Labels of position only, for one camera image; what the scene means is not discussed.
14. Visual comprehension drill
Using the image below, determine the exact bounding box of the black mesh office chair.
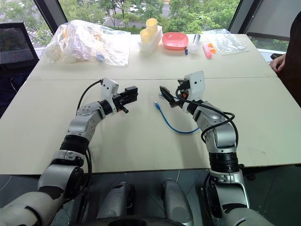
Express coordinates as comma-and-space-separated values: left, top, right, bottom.
0, 22, 40, 71

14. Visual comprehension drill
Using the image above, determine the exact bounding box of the silver robot right leg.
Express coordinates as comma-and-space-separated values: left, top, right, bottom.
161, 178, 195, 226

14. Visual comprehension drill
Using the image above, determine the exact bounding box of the silver robot left leg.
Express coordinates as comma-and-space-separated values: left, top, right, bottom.
97, 181, 136, 219

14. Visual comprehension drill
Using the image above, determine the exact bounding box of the bystander dark clothed body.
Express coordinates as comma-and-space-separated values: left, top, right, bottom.
277, 11, 301, 106

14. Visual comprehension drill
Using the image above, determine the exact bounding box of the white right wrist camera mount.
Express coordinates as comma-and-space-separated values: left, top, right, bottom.
183, 70, 205, 102

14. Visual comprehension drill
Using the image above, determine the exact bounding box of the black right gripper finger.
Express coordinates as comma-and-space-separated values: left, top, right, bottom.
169, 99, 187, 109
159, 85, 177, 105

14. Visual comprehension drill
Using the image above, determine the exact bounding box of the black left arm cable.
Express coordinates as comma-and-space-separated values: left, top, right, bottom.
70, 79, 104, 212

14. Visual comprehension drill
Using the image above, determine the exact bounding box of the small clear plastic bag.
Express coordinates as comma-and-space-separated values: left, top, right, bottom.
202, 28, 249, 56

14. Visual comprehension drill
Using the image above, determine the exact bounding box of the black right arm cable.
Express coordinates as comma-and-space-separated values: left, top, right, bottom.
175, 84, 239, 148

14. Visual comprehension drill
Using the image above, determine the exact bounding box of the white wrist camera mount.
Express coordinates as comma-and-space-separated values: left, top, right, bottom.
101, 77, 119, 113
183, 70, 205, 102

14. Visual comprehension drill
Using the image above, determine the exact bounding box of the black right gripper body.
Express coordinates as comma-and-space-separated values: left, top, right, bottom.
176, 79, 191, 101

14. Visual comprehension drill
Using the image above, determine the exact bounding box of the large clear plastic bag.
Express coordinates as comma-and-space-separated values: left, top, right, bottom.
41, 19, 131, 68

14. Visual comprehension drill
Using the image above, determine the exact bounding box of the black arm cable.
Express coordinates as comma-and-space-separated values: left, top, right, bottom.
70, 79, 104, 212
175, 84, 239, 148

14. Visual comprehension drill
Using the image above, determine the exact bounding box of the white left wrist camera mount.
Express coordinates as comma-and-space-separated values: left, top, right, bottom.
101, 77, 119, 113

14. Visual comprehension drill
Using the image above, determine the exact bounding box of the pink marker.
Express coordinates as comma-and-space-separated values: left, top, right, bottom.
202, 44, 213, 59

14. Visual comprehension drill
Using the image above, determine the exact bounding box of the clear plastic tube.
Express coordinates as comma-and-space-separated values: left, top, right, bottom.
189, 33, 202, 56

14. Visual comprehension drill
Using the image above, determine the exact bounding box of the bystander bare hand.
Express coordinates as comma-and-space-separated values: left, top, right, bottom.
269, 54, 286, 73

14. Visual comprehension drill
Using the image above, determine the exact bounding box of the silver robot leg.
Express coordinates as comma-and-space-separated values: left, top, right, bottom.
97, 181, 136, 219
161, 178, 195, 226

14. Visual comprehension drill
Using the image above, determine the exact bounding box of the dark window frame post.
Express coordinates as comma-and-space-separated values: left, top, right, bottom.
32, 0, 69, 35
228, 0, 301, 41

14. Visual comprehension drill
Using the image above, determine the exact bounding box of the blue Ethernet cable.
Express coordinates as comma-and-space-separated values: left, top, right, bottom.
150, 93, 200, 135

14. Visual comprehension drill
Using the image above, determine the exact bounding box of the pink plastic bowl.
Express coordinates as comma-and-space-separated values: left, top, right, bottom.
162, 32, 190, 51

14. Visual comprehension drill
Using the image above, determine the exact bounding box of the yellow plastic cup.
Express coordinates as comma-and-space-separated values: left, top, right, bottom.
140, 28, 152, 44
145, 18, 158, 33

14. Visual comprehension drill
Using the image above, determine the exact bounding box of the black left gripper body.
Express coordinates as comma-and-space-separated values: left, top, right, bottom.
112, 92, 127, 113

